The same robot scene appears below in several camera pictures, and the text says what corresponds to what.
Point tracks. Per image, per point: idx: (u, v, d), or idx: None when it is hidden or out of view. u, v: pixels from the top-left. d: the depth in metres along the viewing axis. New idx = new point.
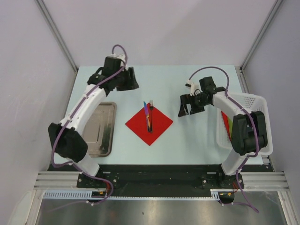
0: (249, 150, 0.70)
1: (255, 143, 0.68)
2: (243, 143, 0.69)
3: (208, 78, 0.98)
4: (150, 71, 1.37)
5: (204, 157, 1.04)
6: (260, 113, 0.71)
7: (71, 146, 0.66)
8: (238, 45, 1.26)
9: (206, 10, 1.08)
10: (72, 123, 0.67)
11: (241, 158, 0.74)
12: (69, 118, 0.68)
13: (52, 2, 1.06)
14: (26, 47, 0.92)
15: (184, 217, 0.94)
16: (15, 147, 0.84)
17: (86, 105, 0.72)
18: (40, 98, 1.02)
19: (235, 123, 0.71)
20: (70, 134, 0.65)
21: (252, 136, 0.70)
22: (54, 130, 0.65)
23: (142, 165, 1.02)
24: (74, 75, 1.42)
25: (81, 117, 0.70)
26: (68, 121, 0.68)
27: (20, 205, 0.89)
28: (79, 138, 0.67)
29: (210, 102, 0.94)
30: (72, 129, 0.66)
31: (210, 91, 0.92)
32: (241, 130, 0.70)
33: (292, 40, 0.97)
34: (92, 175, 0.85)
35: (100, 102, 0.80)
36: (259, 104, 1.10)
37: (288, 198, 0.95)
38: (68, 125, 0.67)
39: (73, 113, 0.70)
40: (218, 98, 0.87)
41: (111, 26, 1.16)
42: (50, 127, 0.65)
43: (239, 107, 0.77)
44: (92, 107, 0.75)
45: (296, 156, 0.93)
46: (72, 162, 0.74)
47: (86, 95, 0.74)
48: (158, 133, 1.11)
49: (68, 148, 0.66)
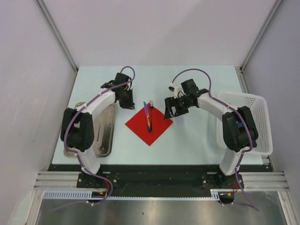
0: (243, 145, 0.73)
1: (248, 137, 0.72)
2: (236, 139, 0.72)
3: (190, 82, 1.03)
4: (150, 71, 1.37)
5: (203, 157, 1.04)
6: (246, 108, 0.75)
7: (82, 131, 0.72)
8: (238, 45, 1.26)
9: (206, 10, 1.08)
10: (87, 110, 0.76)
11: (237, 154, 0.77)
12: (85, 105, 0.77)
13: (52, 3, 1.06)
14: (26, 47, 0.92)
15: (184, 217, 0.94)
16: (15, 147, 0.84)
17: (99, 100, 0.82)
18: (40, 98, 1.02)
19: (224, 122, 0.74)
20: (84, 117, 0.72)
21: (243, 131, 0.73)
22: (70, 115, 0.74)
23: (142, 165, 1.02)
24: (74, 75, 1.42)
25: (94, 108, 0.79)
26: (83, 108, 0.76)
27: (20, 205, 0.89)
28: (90, 124, 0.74)
29: (196, 105, 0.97)
30: (86, 114, 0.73)
31: (193, 94, 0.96)
32: (231, 126, 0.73)
33: (293, 40, 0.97)
34: (92, 172, 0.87)
35: (106, 104, 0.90)
36: (259, 104, 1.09)
37: (288, 198, 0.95)
38: (83, 110, 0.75)
39: (89, 102, 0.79)
40: (202, 100, 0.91)
41: (111, 26, 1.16)
42: (66, 111, 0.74)
43: (225, 105, 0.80)
44: (102, 104, 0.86)
45: (296, 156, 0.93)
46: (78, 153, 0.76)
47: (100, 93, 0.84)
48: (158, 133, 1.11)
49: (78, 134, 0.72)
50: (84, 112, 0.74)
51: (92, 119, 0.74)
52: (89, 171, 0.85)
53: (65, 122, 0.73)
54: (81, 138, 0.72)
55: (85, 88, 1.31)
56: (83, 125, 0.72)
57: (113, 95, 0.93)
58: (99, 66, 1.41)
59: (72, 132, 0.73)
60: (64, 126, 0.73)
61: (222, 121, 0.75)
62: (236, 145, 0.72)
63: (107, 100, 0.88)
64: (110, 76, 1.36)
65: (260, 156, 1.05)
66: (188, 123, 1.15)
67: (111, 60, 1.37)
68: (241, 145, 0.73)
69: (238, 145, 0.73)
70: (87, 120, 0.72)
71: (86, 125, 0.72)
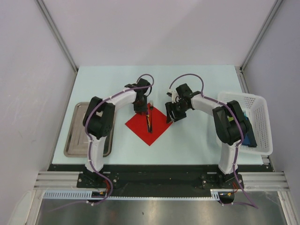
0: (236, 138, 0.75)
1: (238, 130, 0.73)
2: (228, 132, 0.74)
3: (184, 86, 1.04)
4: (150, 71, 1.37)
5: (203, 157, 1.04)
6: (235, 102, 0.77)
7: (103, 119, 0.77)
8: (238, 45, 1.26)
9: (206, 10, 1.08)
10: (111, 101, 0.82)
11: (232, 149, 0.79)
12: (110, 96, 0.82)
13: (52, 3, 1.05)
14: (26, 47, 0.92)
15: (184, 217, 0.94)
16: (15, 147, 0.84)
17: (123, 96, 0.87)
18: (40, 98, 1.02)
19: (214, 116, 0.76)
20: (107, 107, 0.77)
21: (235, 124, 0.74)
22: (95, 102, 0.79)
23: (142, 165, 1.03)
24: (74, 75, 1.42)
25: (117, 101, 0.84)
26: (108, 99, 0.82)
27: (20, 205, 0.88)
28: (112, 114, 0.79)
29: (191, 107, 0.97)
30: (110, 103, 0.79)
31: (188, 97, 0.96)
32: (222, 120, 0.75)
33: (293, 40, 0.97)
34: (96, 169, 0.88)
35: (127, 102, 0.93)
36: (259, 104, 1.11)
37: (288, 198, 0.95)
38: (108, 101, 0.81)
39: (114, 95, 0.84)
40: (196, 100, 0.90)
41: (111, 26, 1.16)
42: (93, 99, 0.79)
43: (215, 101, 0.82)
44: (124, 101, 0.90)
45: (296, 156, 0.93)
46: (92, 140, 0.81)
47: (124, 90, 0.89)
48: (158, 133, 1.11)
49: (98, 122, 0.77)
50: (108, 102, 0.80)
51: (114, 109, 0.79)
52: (93, 166, 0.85)
53: (91, 108, 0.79)
54: (101, 124, 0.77)
55: (85, 88, 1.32)
56: (106, 114, 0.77)
57: (134, 96, 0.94)
58: (99, 66, 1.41)
59: (93, 119, 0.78)
60: (88, 112, 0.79)
61: (213, 116, 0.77)
62: (228, 137, 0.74)
63: (129, 99, 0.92)
64: (111, 76, 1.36)
65: (260, 156, 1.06)
66: (189, 123, 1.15)
67: (111, 60, 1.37)
68: (233, 138, 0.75)
69: (230, 138, 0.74)
70: (109, 109, 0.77)
71: (108, 114, 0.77)
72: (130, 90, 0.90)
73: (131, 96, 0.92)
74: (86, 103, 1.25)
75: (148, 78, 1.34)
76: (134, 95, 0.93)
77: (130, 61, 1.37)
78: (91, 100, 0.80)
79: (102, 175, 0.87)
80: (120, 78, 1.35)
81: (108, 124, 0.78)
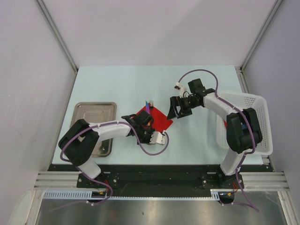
0: (246, 147, 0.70)
1: (251, 139, 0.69)
2: (239, 141, 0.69)
3: (197, 81, 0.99)
4: (150, 71, 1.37)
5: (204, 157, 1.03)
6: (252, 110, 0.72)
7: (81, 146, 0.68)
8: (237, 45, 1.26)
9: (206, 10, 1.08)
10: (97, 130, 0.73)
11: (239, 156, 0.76)
12: (98, 124, 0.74)
13: (51, 3, 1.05)
14: (26, 47, 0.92)
15: (184, 217, 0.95)
16: (15, 147, 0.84)
17: (115, 126, 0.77)
18: (40, 97, 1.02)
19: (228, 123, 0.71)
20: (89, 136, 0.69)
21: (247, 132, 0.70)
22: (80, 126, 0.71)
23: (142, 165, 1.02)
24: (74, 75, 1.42)
25: (105, 132, 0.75)
26: (95, 126, 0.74)
27: (20, 205, 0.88)
28: (93, 144, 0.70)
29: (201, 104, 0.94)
30: (93, 132, 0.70)
31: (199, 93, 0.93)
32: (236, 127, 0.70)
33: (293, 39, 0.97)
34: (90, 176, 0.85)
35: (119, 135, 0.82)
36: (259, 104, 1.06)
37: (288, 198, 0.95)
38: (94, 128, 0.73)
39: (103, 123, 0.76)
40: (208, 100, 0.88)
41: (110, 26, 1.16)
42: (78, 122, 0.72)
43: (230, 106, 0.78)
44: (116, 133, 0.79)
45: (296, 156, 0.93)
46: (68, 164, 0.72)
47: (118, 121, 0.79)
48: (161, 128, 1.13)
49: (75, 148, 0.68)
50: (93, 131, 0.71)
51: (96, 140, 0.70)
52: (86, 175, 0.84)
53: (73, 131, 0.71)
54: (77, 152, 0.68)
55: (85, 87, 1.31)
56: (86, 143, 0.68)
57: (128, 131, 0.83)
58: (99, 66, 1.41)
59: (72, 144, 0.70)
60: (69, 135, 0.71)
61: (227, 122, 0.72)
62: (238, 146, 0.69)
63: (123, 131, 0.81)
64: (110, 76, 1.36)
65: (260, 157, 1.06)
66: (189, 123, 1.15)
67: (111, 60, 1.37)
68: (243, 147, 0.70)
69: (241, 147, 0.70)
70: (91, 139, 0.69)
71: (87, 143, 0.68)
72: (126, 123, 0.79)
73: (124, 129, 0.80)
74: (86, 103, 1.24)
75: (149, 78, 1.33)
76: (128, 130, 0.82)
77: (130, 60, 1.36)
78: (75, 123, 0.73)
79: (95, 180, 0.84)
80: (119, 78, 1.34)
81: (85, 152, 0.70)
